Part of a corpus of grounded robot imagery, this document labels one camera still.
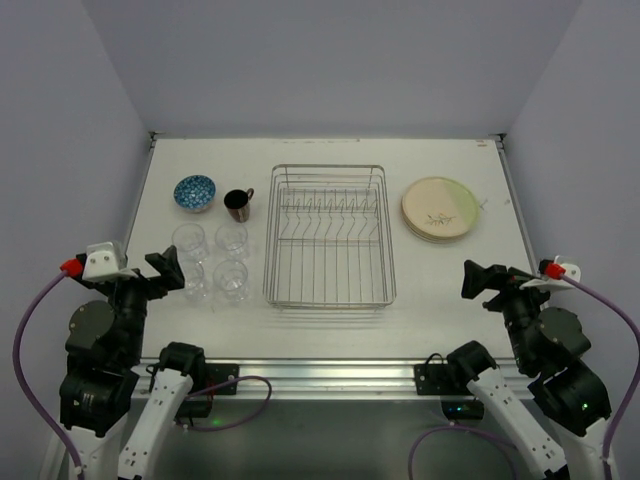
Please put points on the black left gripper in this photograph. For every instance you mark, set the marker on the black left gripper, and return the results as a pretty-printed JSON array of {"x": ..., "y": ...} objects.
[{"x": 148, "y": 279}]

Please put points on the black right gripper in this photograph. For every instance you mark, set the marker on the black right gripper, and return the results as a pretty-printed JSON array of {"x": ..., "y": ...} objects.
[{"x": 498, "y": 288}]

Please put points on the clear glass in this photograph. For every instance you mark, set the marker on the clear glass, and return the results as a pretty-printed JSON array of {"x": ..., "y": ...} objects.
[
  {"x": 232, "y": 241},
  {"x": 191, "y": 242},
  {"x": 231, "y": 280},
  {"x": 196, "y": 287}
]

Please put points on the cream plate yellow band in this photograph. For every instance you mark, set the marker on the cream plate yellow band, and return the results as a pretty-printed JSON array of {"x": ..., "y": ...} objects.
[{"x": 430, "y": 238}]

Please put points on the blue patterned bowl red outside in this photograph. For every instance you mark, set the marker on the blue patterned bowl red outside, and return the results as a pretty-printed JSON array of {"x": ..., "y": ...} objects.
[{"x": 194, "y": 193}]

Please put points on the brown striped mug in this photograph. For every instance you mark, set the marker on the brown striped mug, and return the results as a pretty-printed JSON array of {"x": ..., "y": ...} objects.
[{"x": 237, "y": 203}]

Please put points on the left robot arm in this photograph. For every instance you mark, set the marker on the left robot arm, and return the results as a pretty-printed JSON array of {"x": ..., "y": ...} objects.
[{"x": 103, "y": 348}]

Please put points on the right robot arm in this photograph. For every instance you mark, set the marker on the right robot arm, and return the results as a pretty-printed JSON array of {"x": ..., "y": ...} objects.
[{"x": 548, "y": 344}]

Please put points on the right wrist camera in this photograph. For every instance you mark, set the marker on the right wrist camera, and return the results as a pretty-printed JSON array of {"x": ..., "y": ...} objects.
[{"x": 555, "y": 274}]

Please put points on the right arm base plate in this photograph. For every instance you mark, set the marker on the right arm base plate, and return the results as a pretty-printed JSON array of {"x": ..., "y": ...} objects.
[{"x": 431, "y": 377}]

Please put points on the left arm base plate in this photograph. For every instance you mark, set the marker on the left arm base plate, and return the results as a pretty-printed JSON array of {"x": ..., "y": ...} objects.
[{"x": 219, "y": 373}]

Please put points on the aluminium table edge rail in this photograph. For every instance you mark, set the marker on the aluminium table edge rail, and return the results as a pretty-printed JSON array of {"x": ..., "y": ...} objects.
[{"x": 499, "y": 140}]

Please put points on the metal wire dish rack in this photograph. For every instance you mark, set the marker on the metal wire dish rack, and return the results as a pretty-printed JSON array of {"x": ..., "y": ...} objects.
[{"x": 329, "y": 242}]

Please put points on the aluminium front mounting rail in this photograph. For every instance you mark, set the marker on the aluminium front mounting rail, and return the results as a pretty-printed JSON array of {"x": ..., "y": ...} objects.
[{"x": 332, "y": 380}]

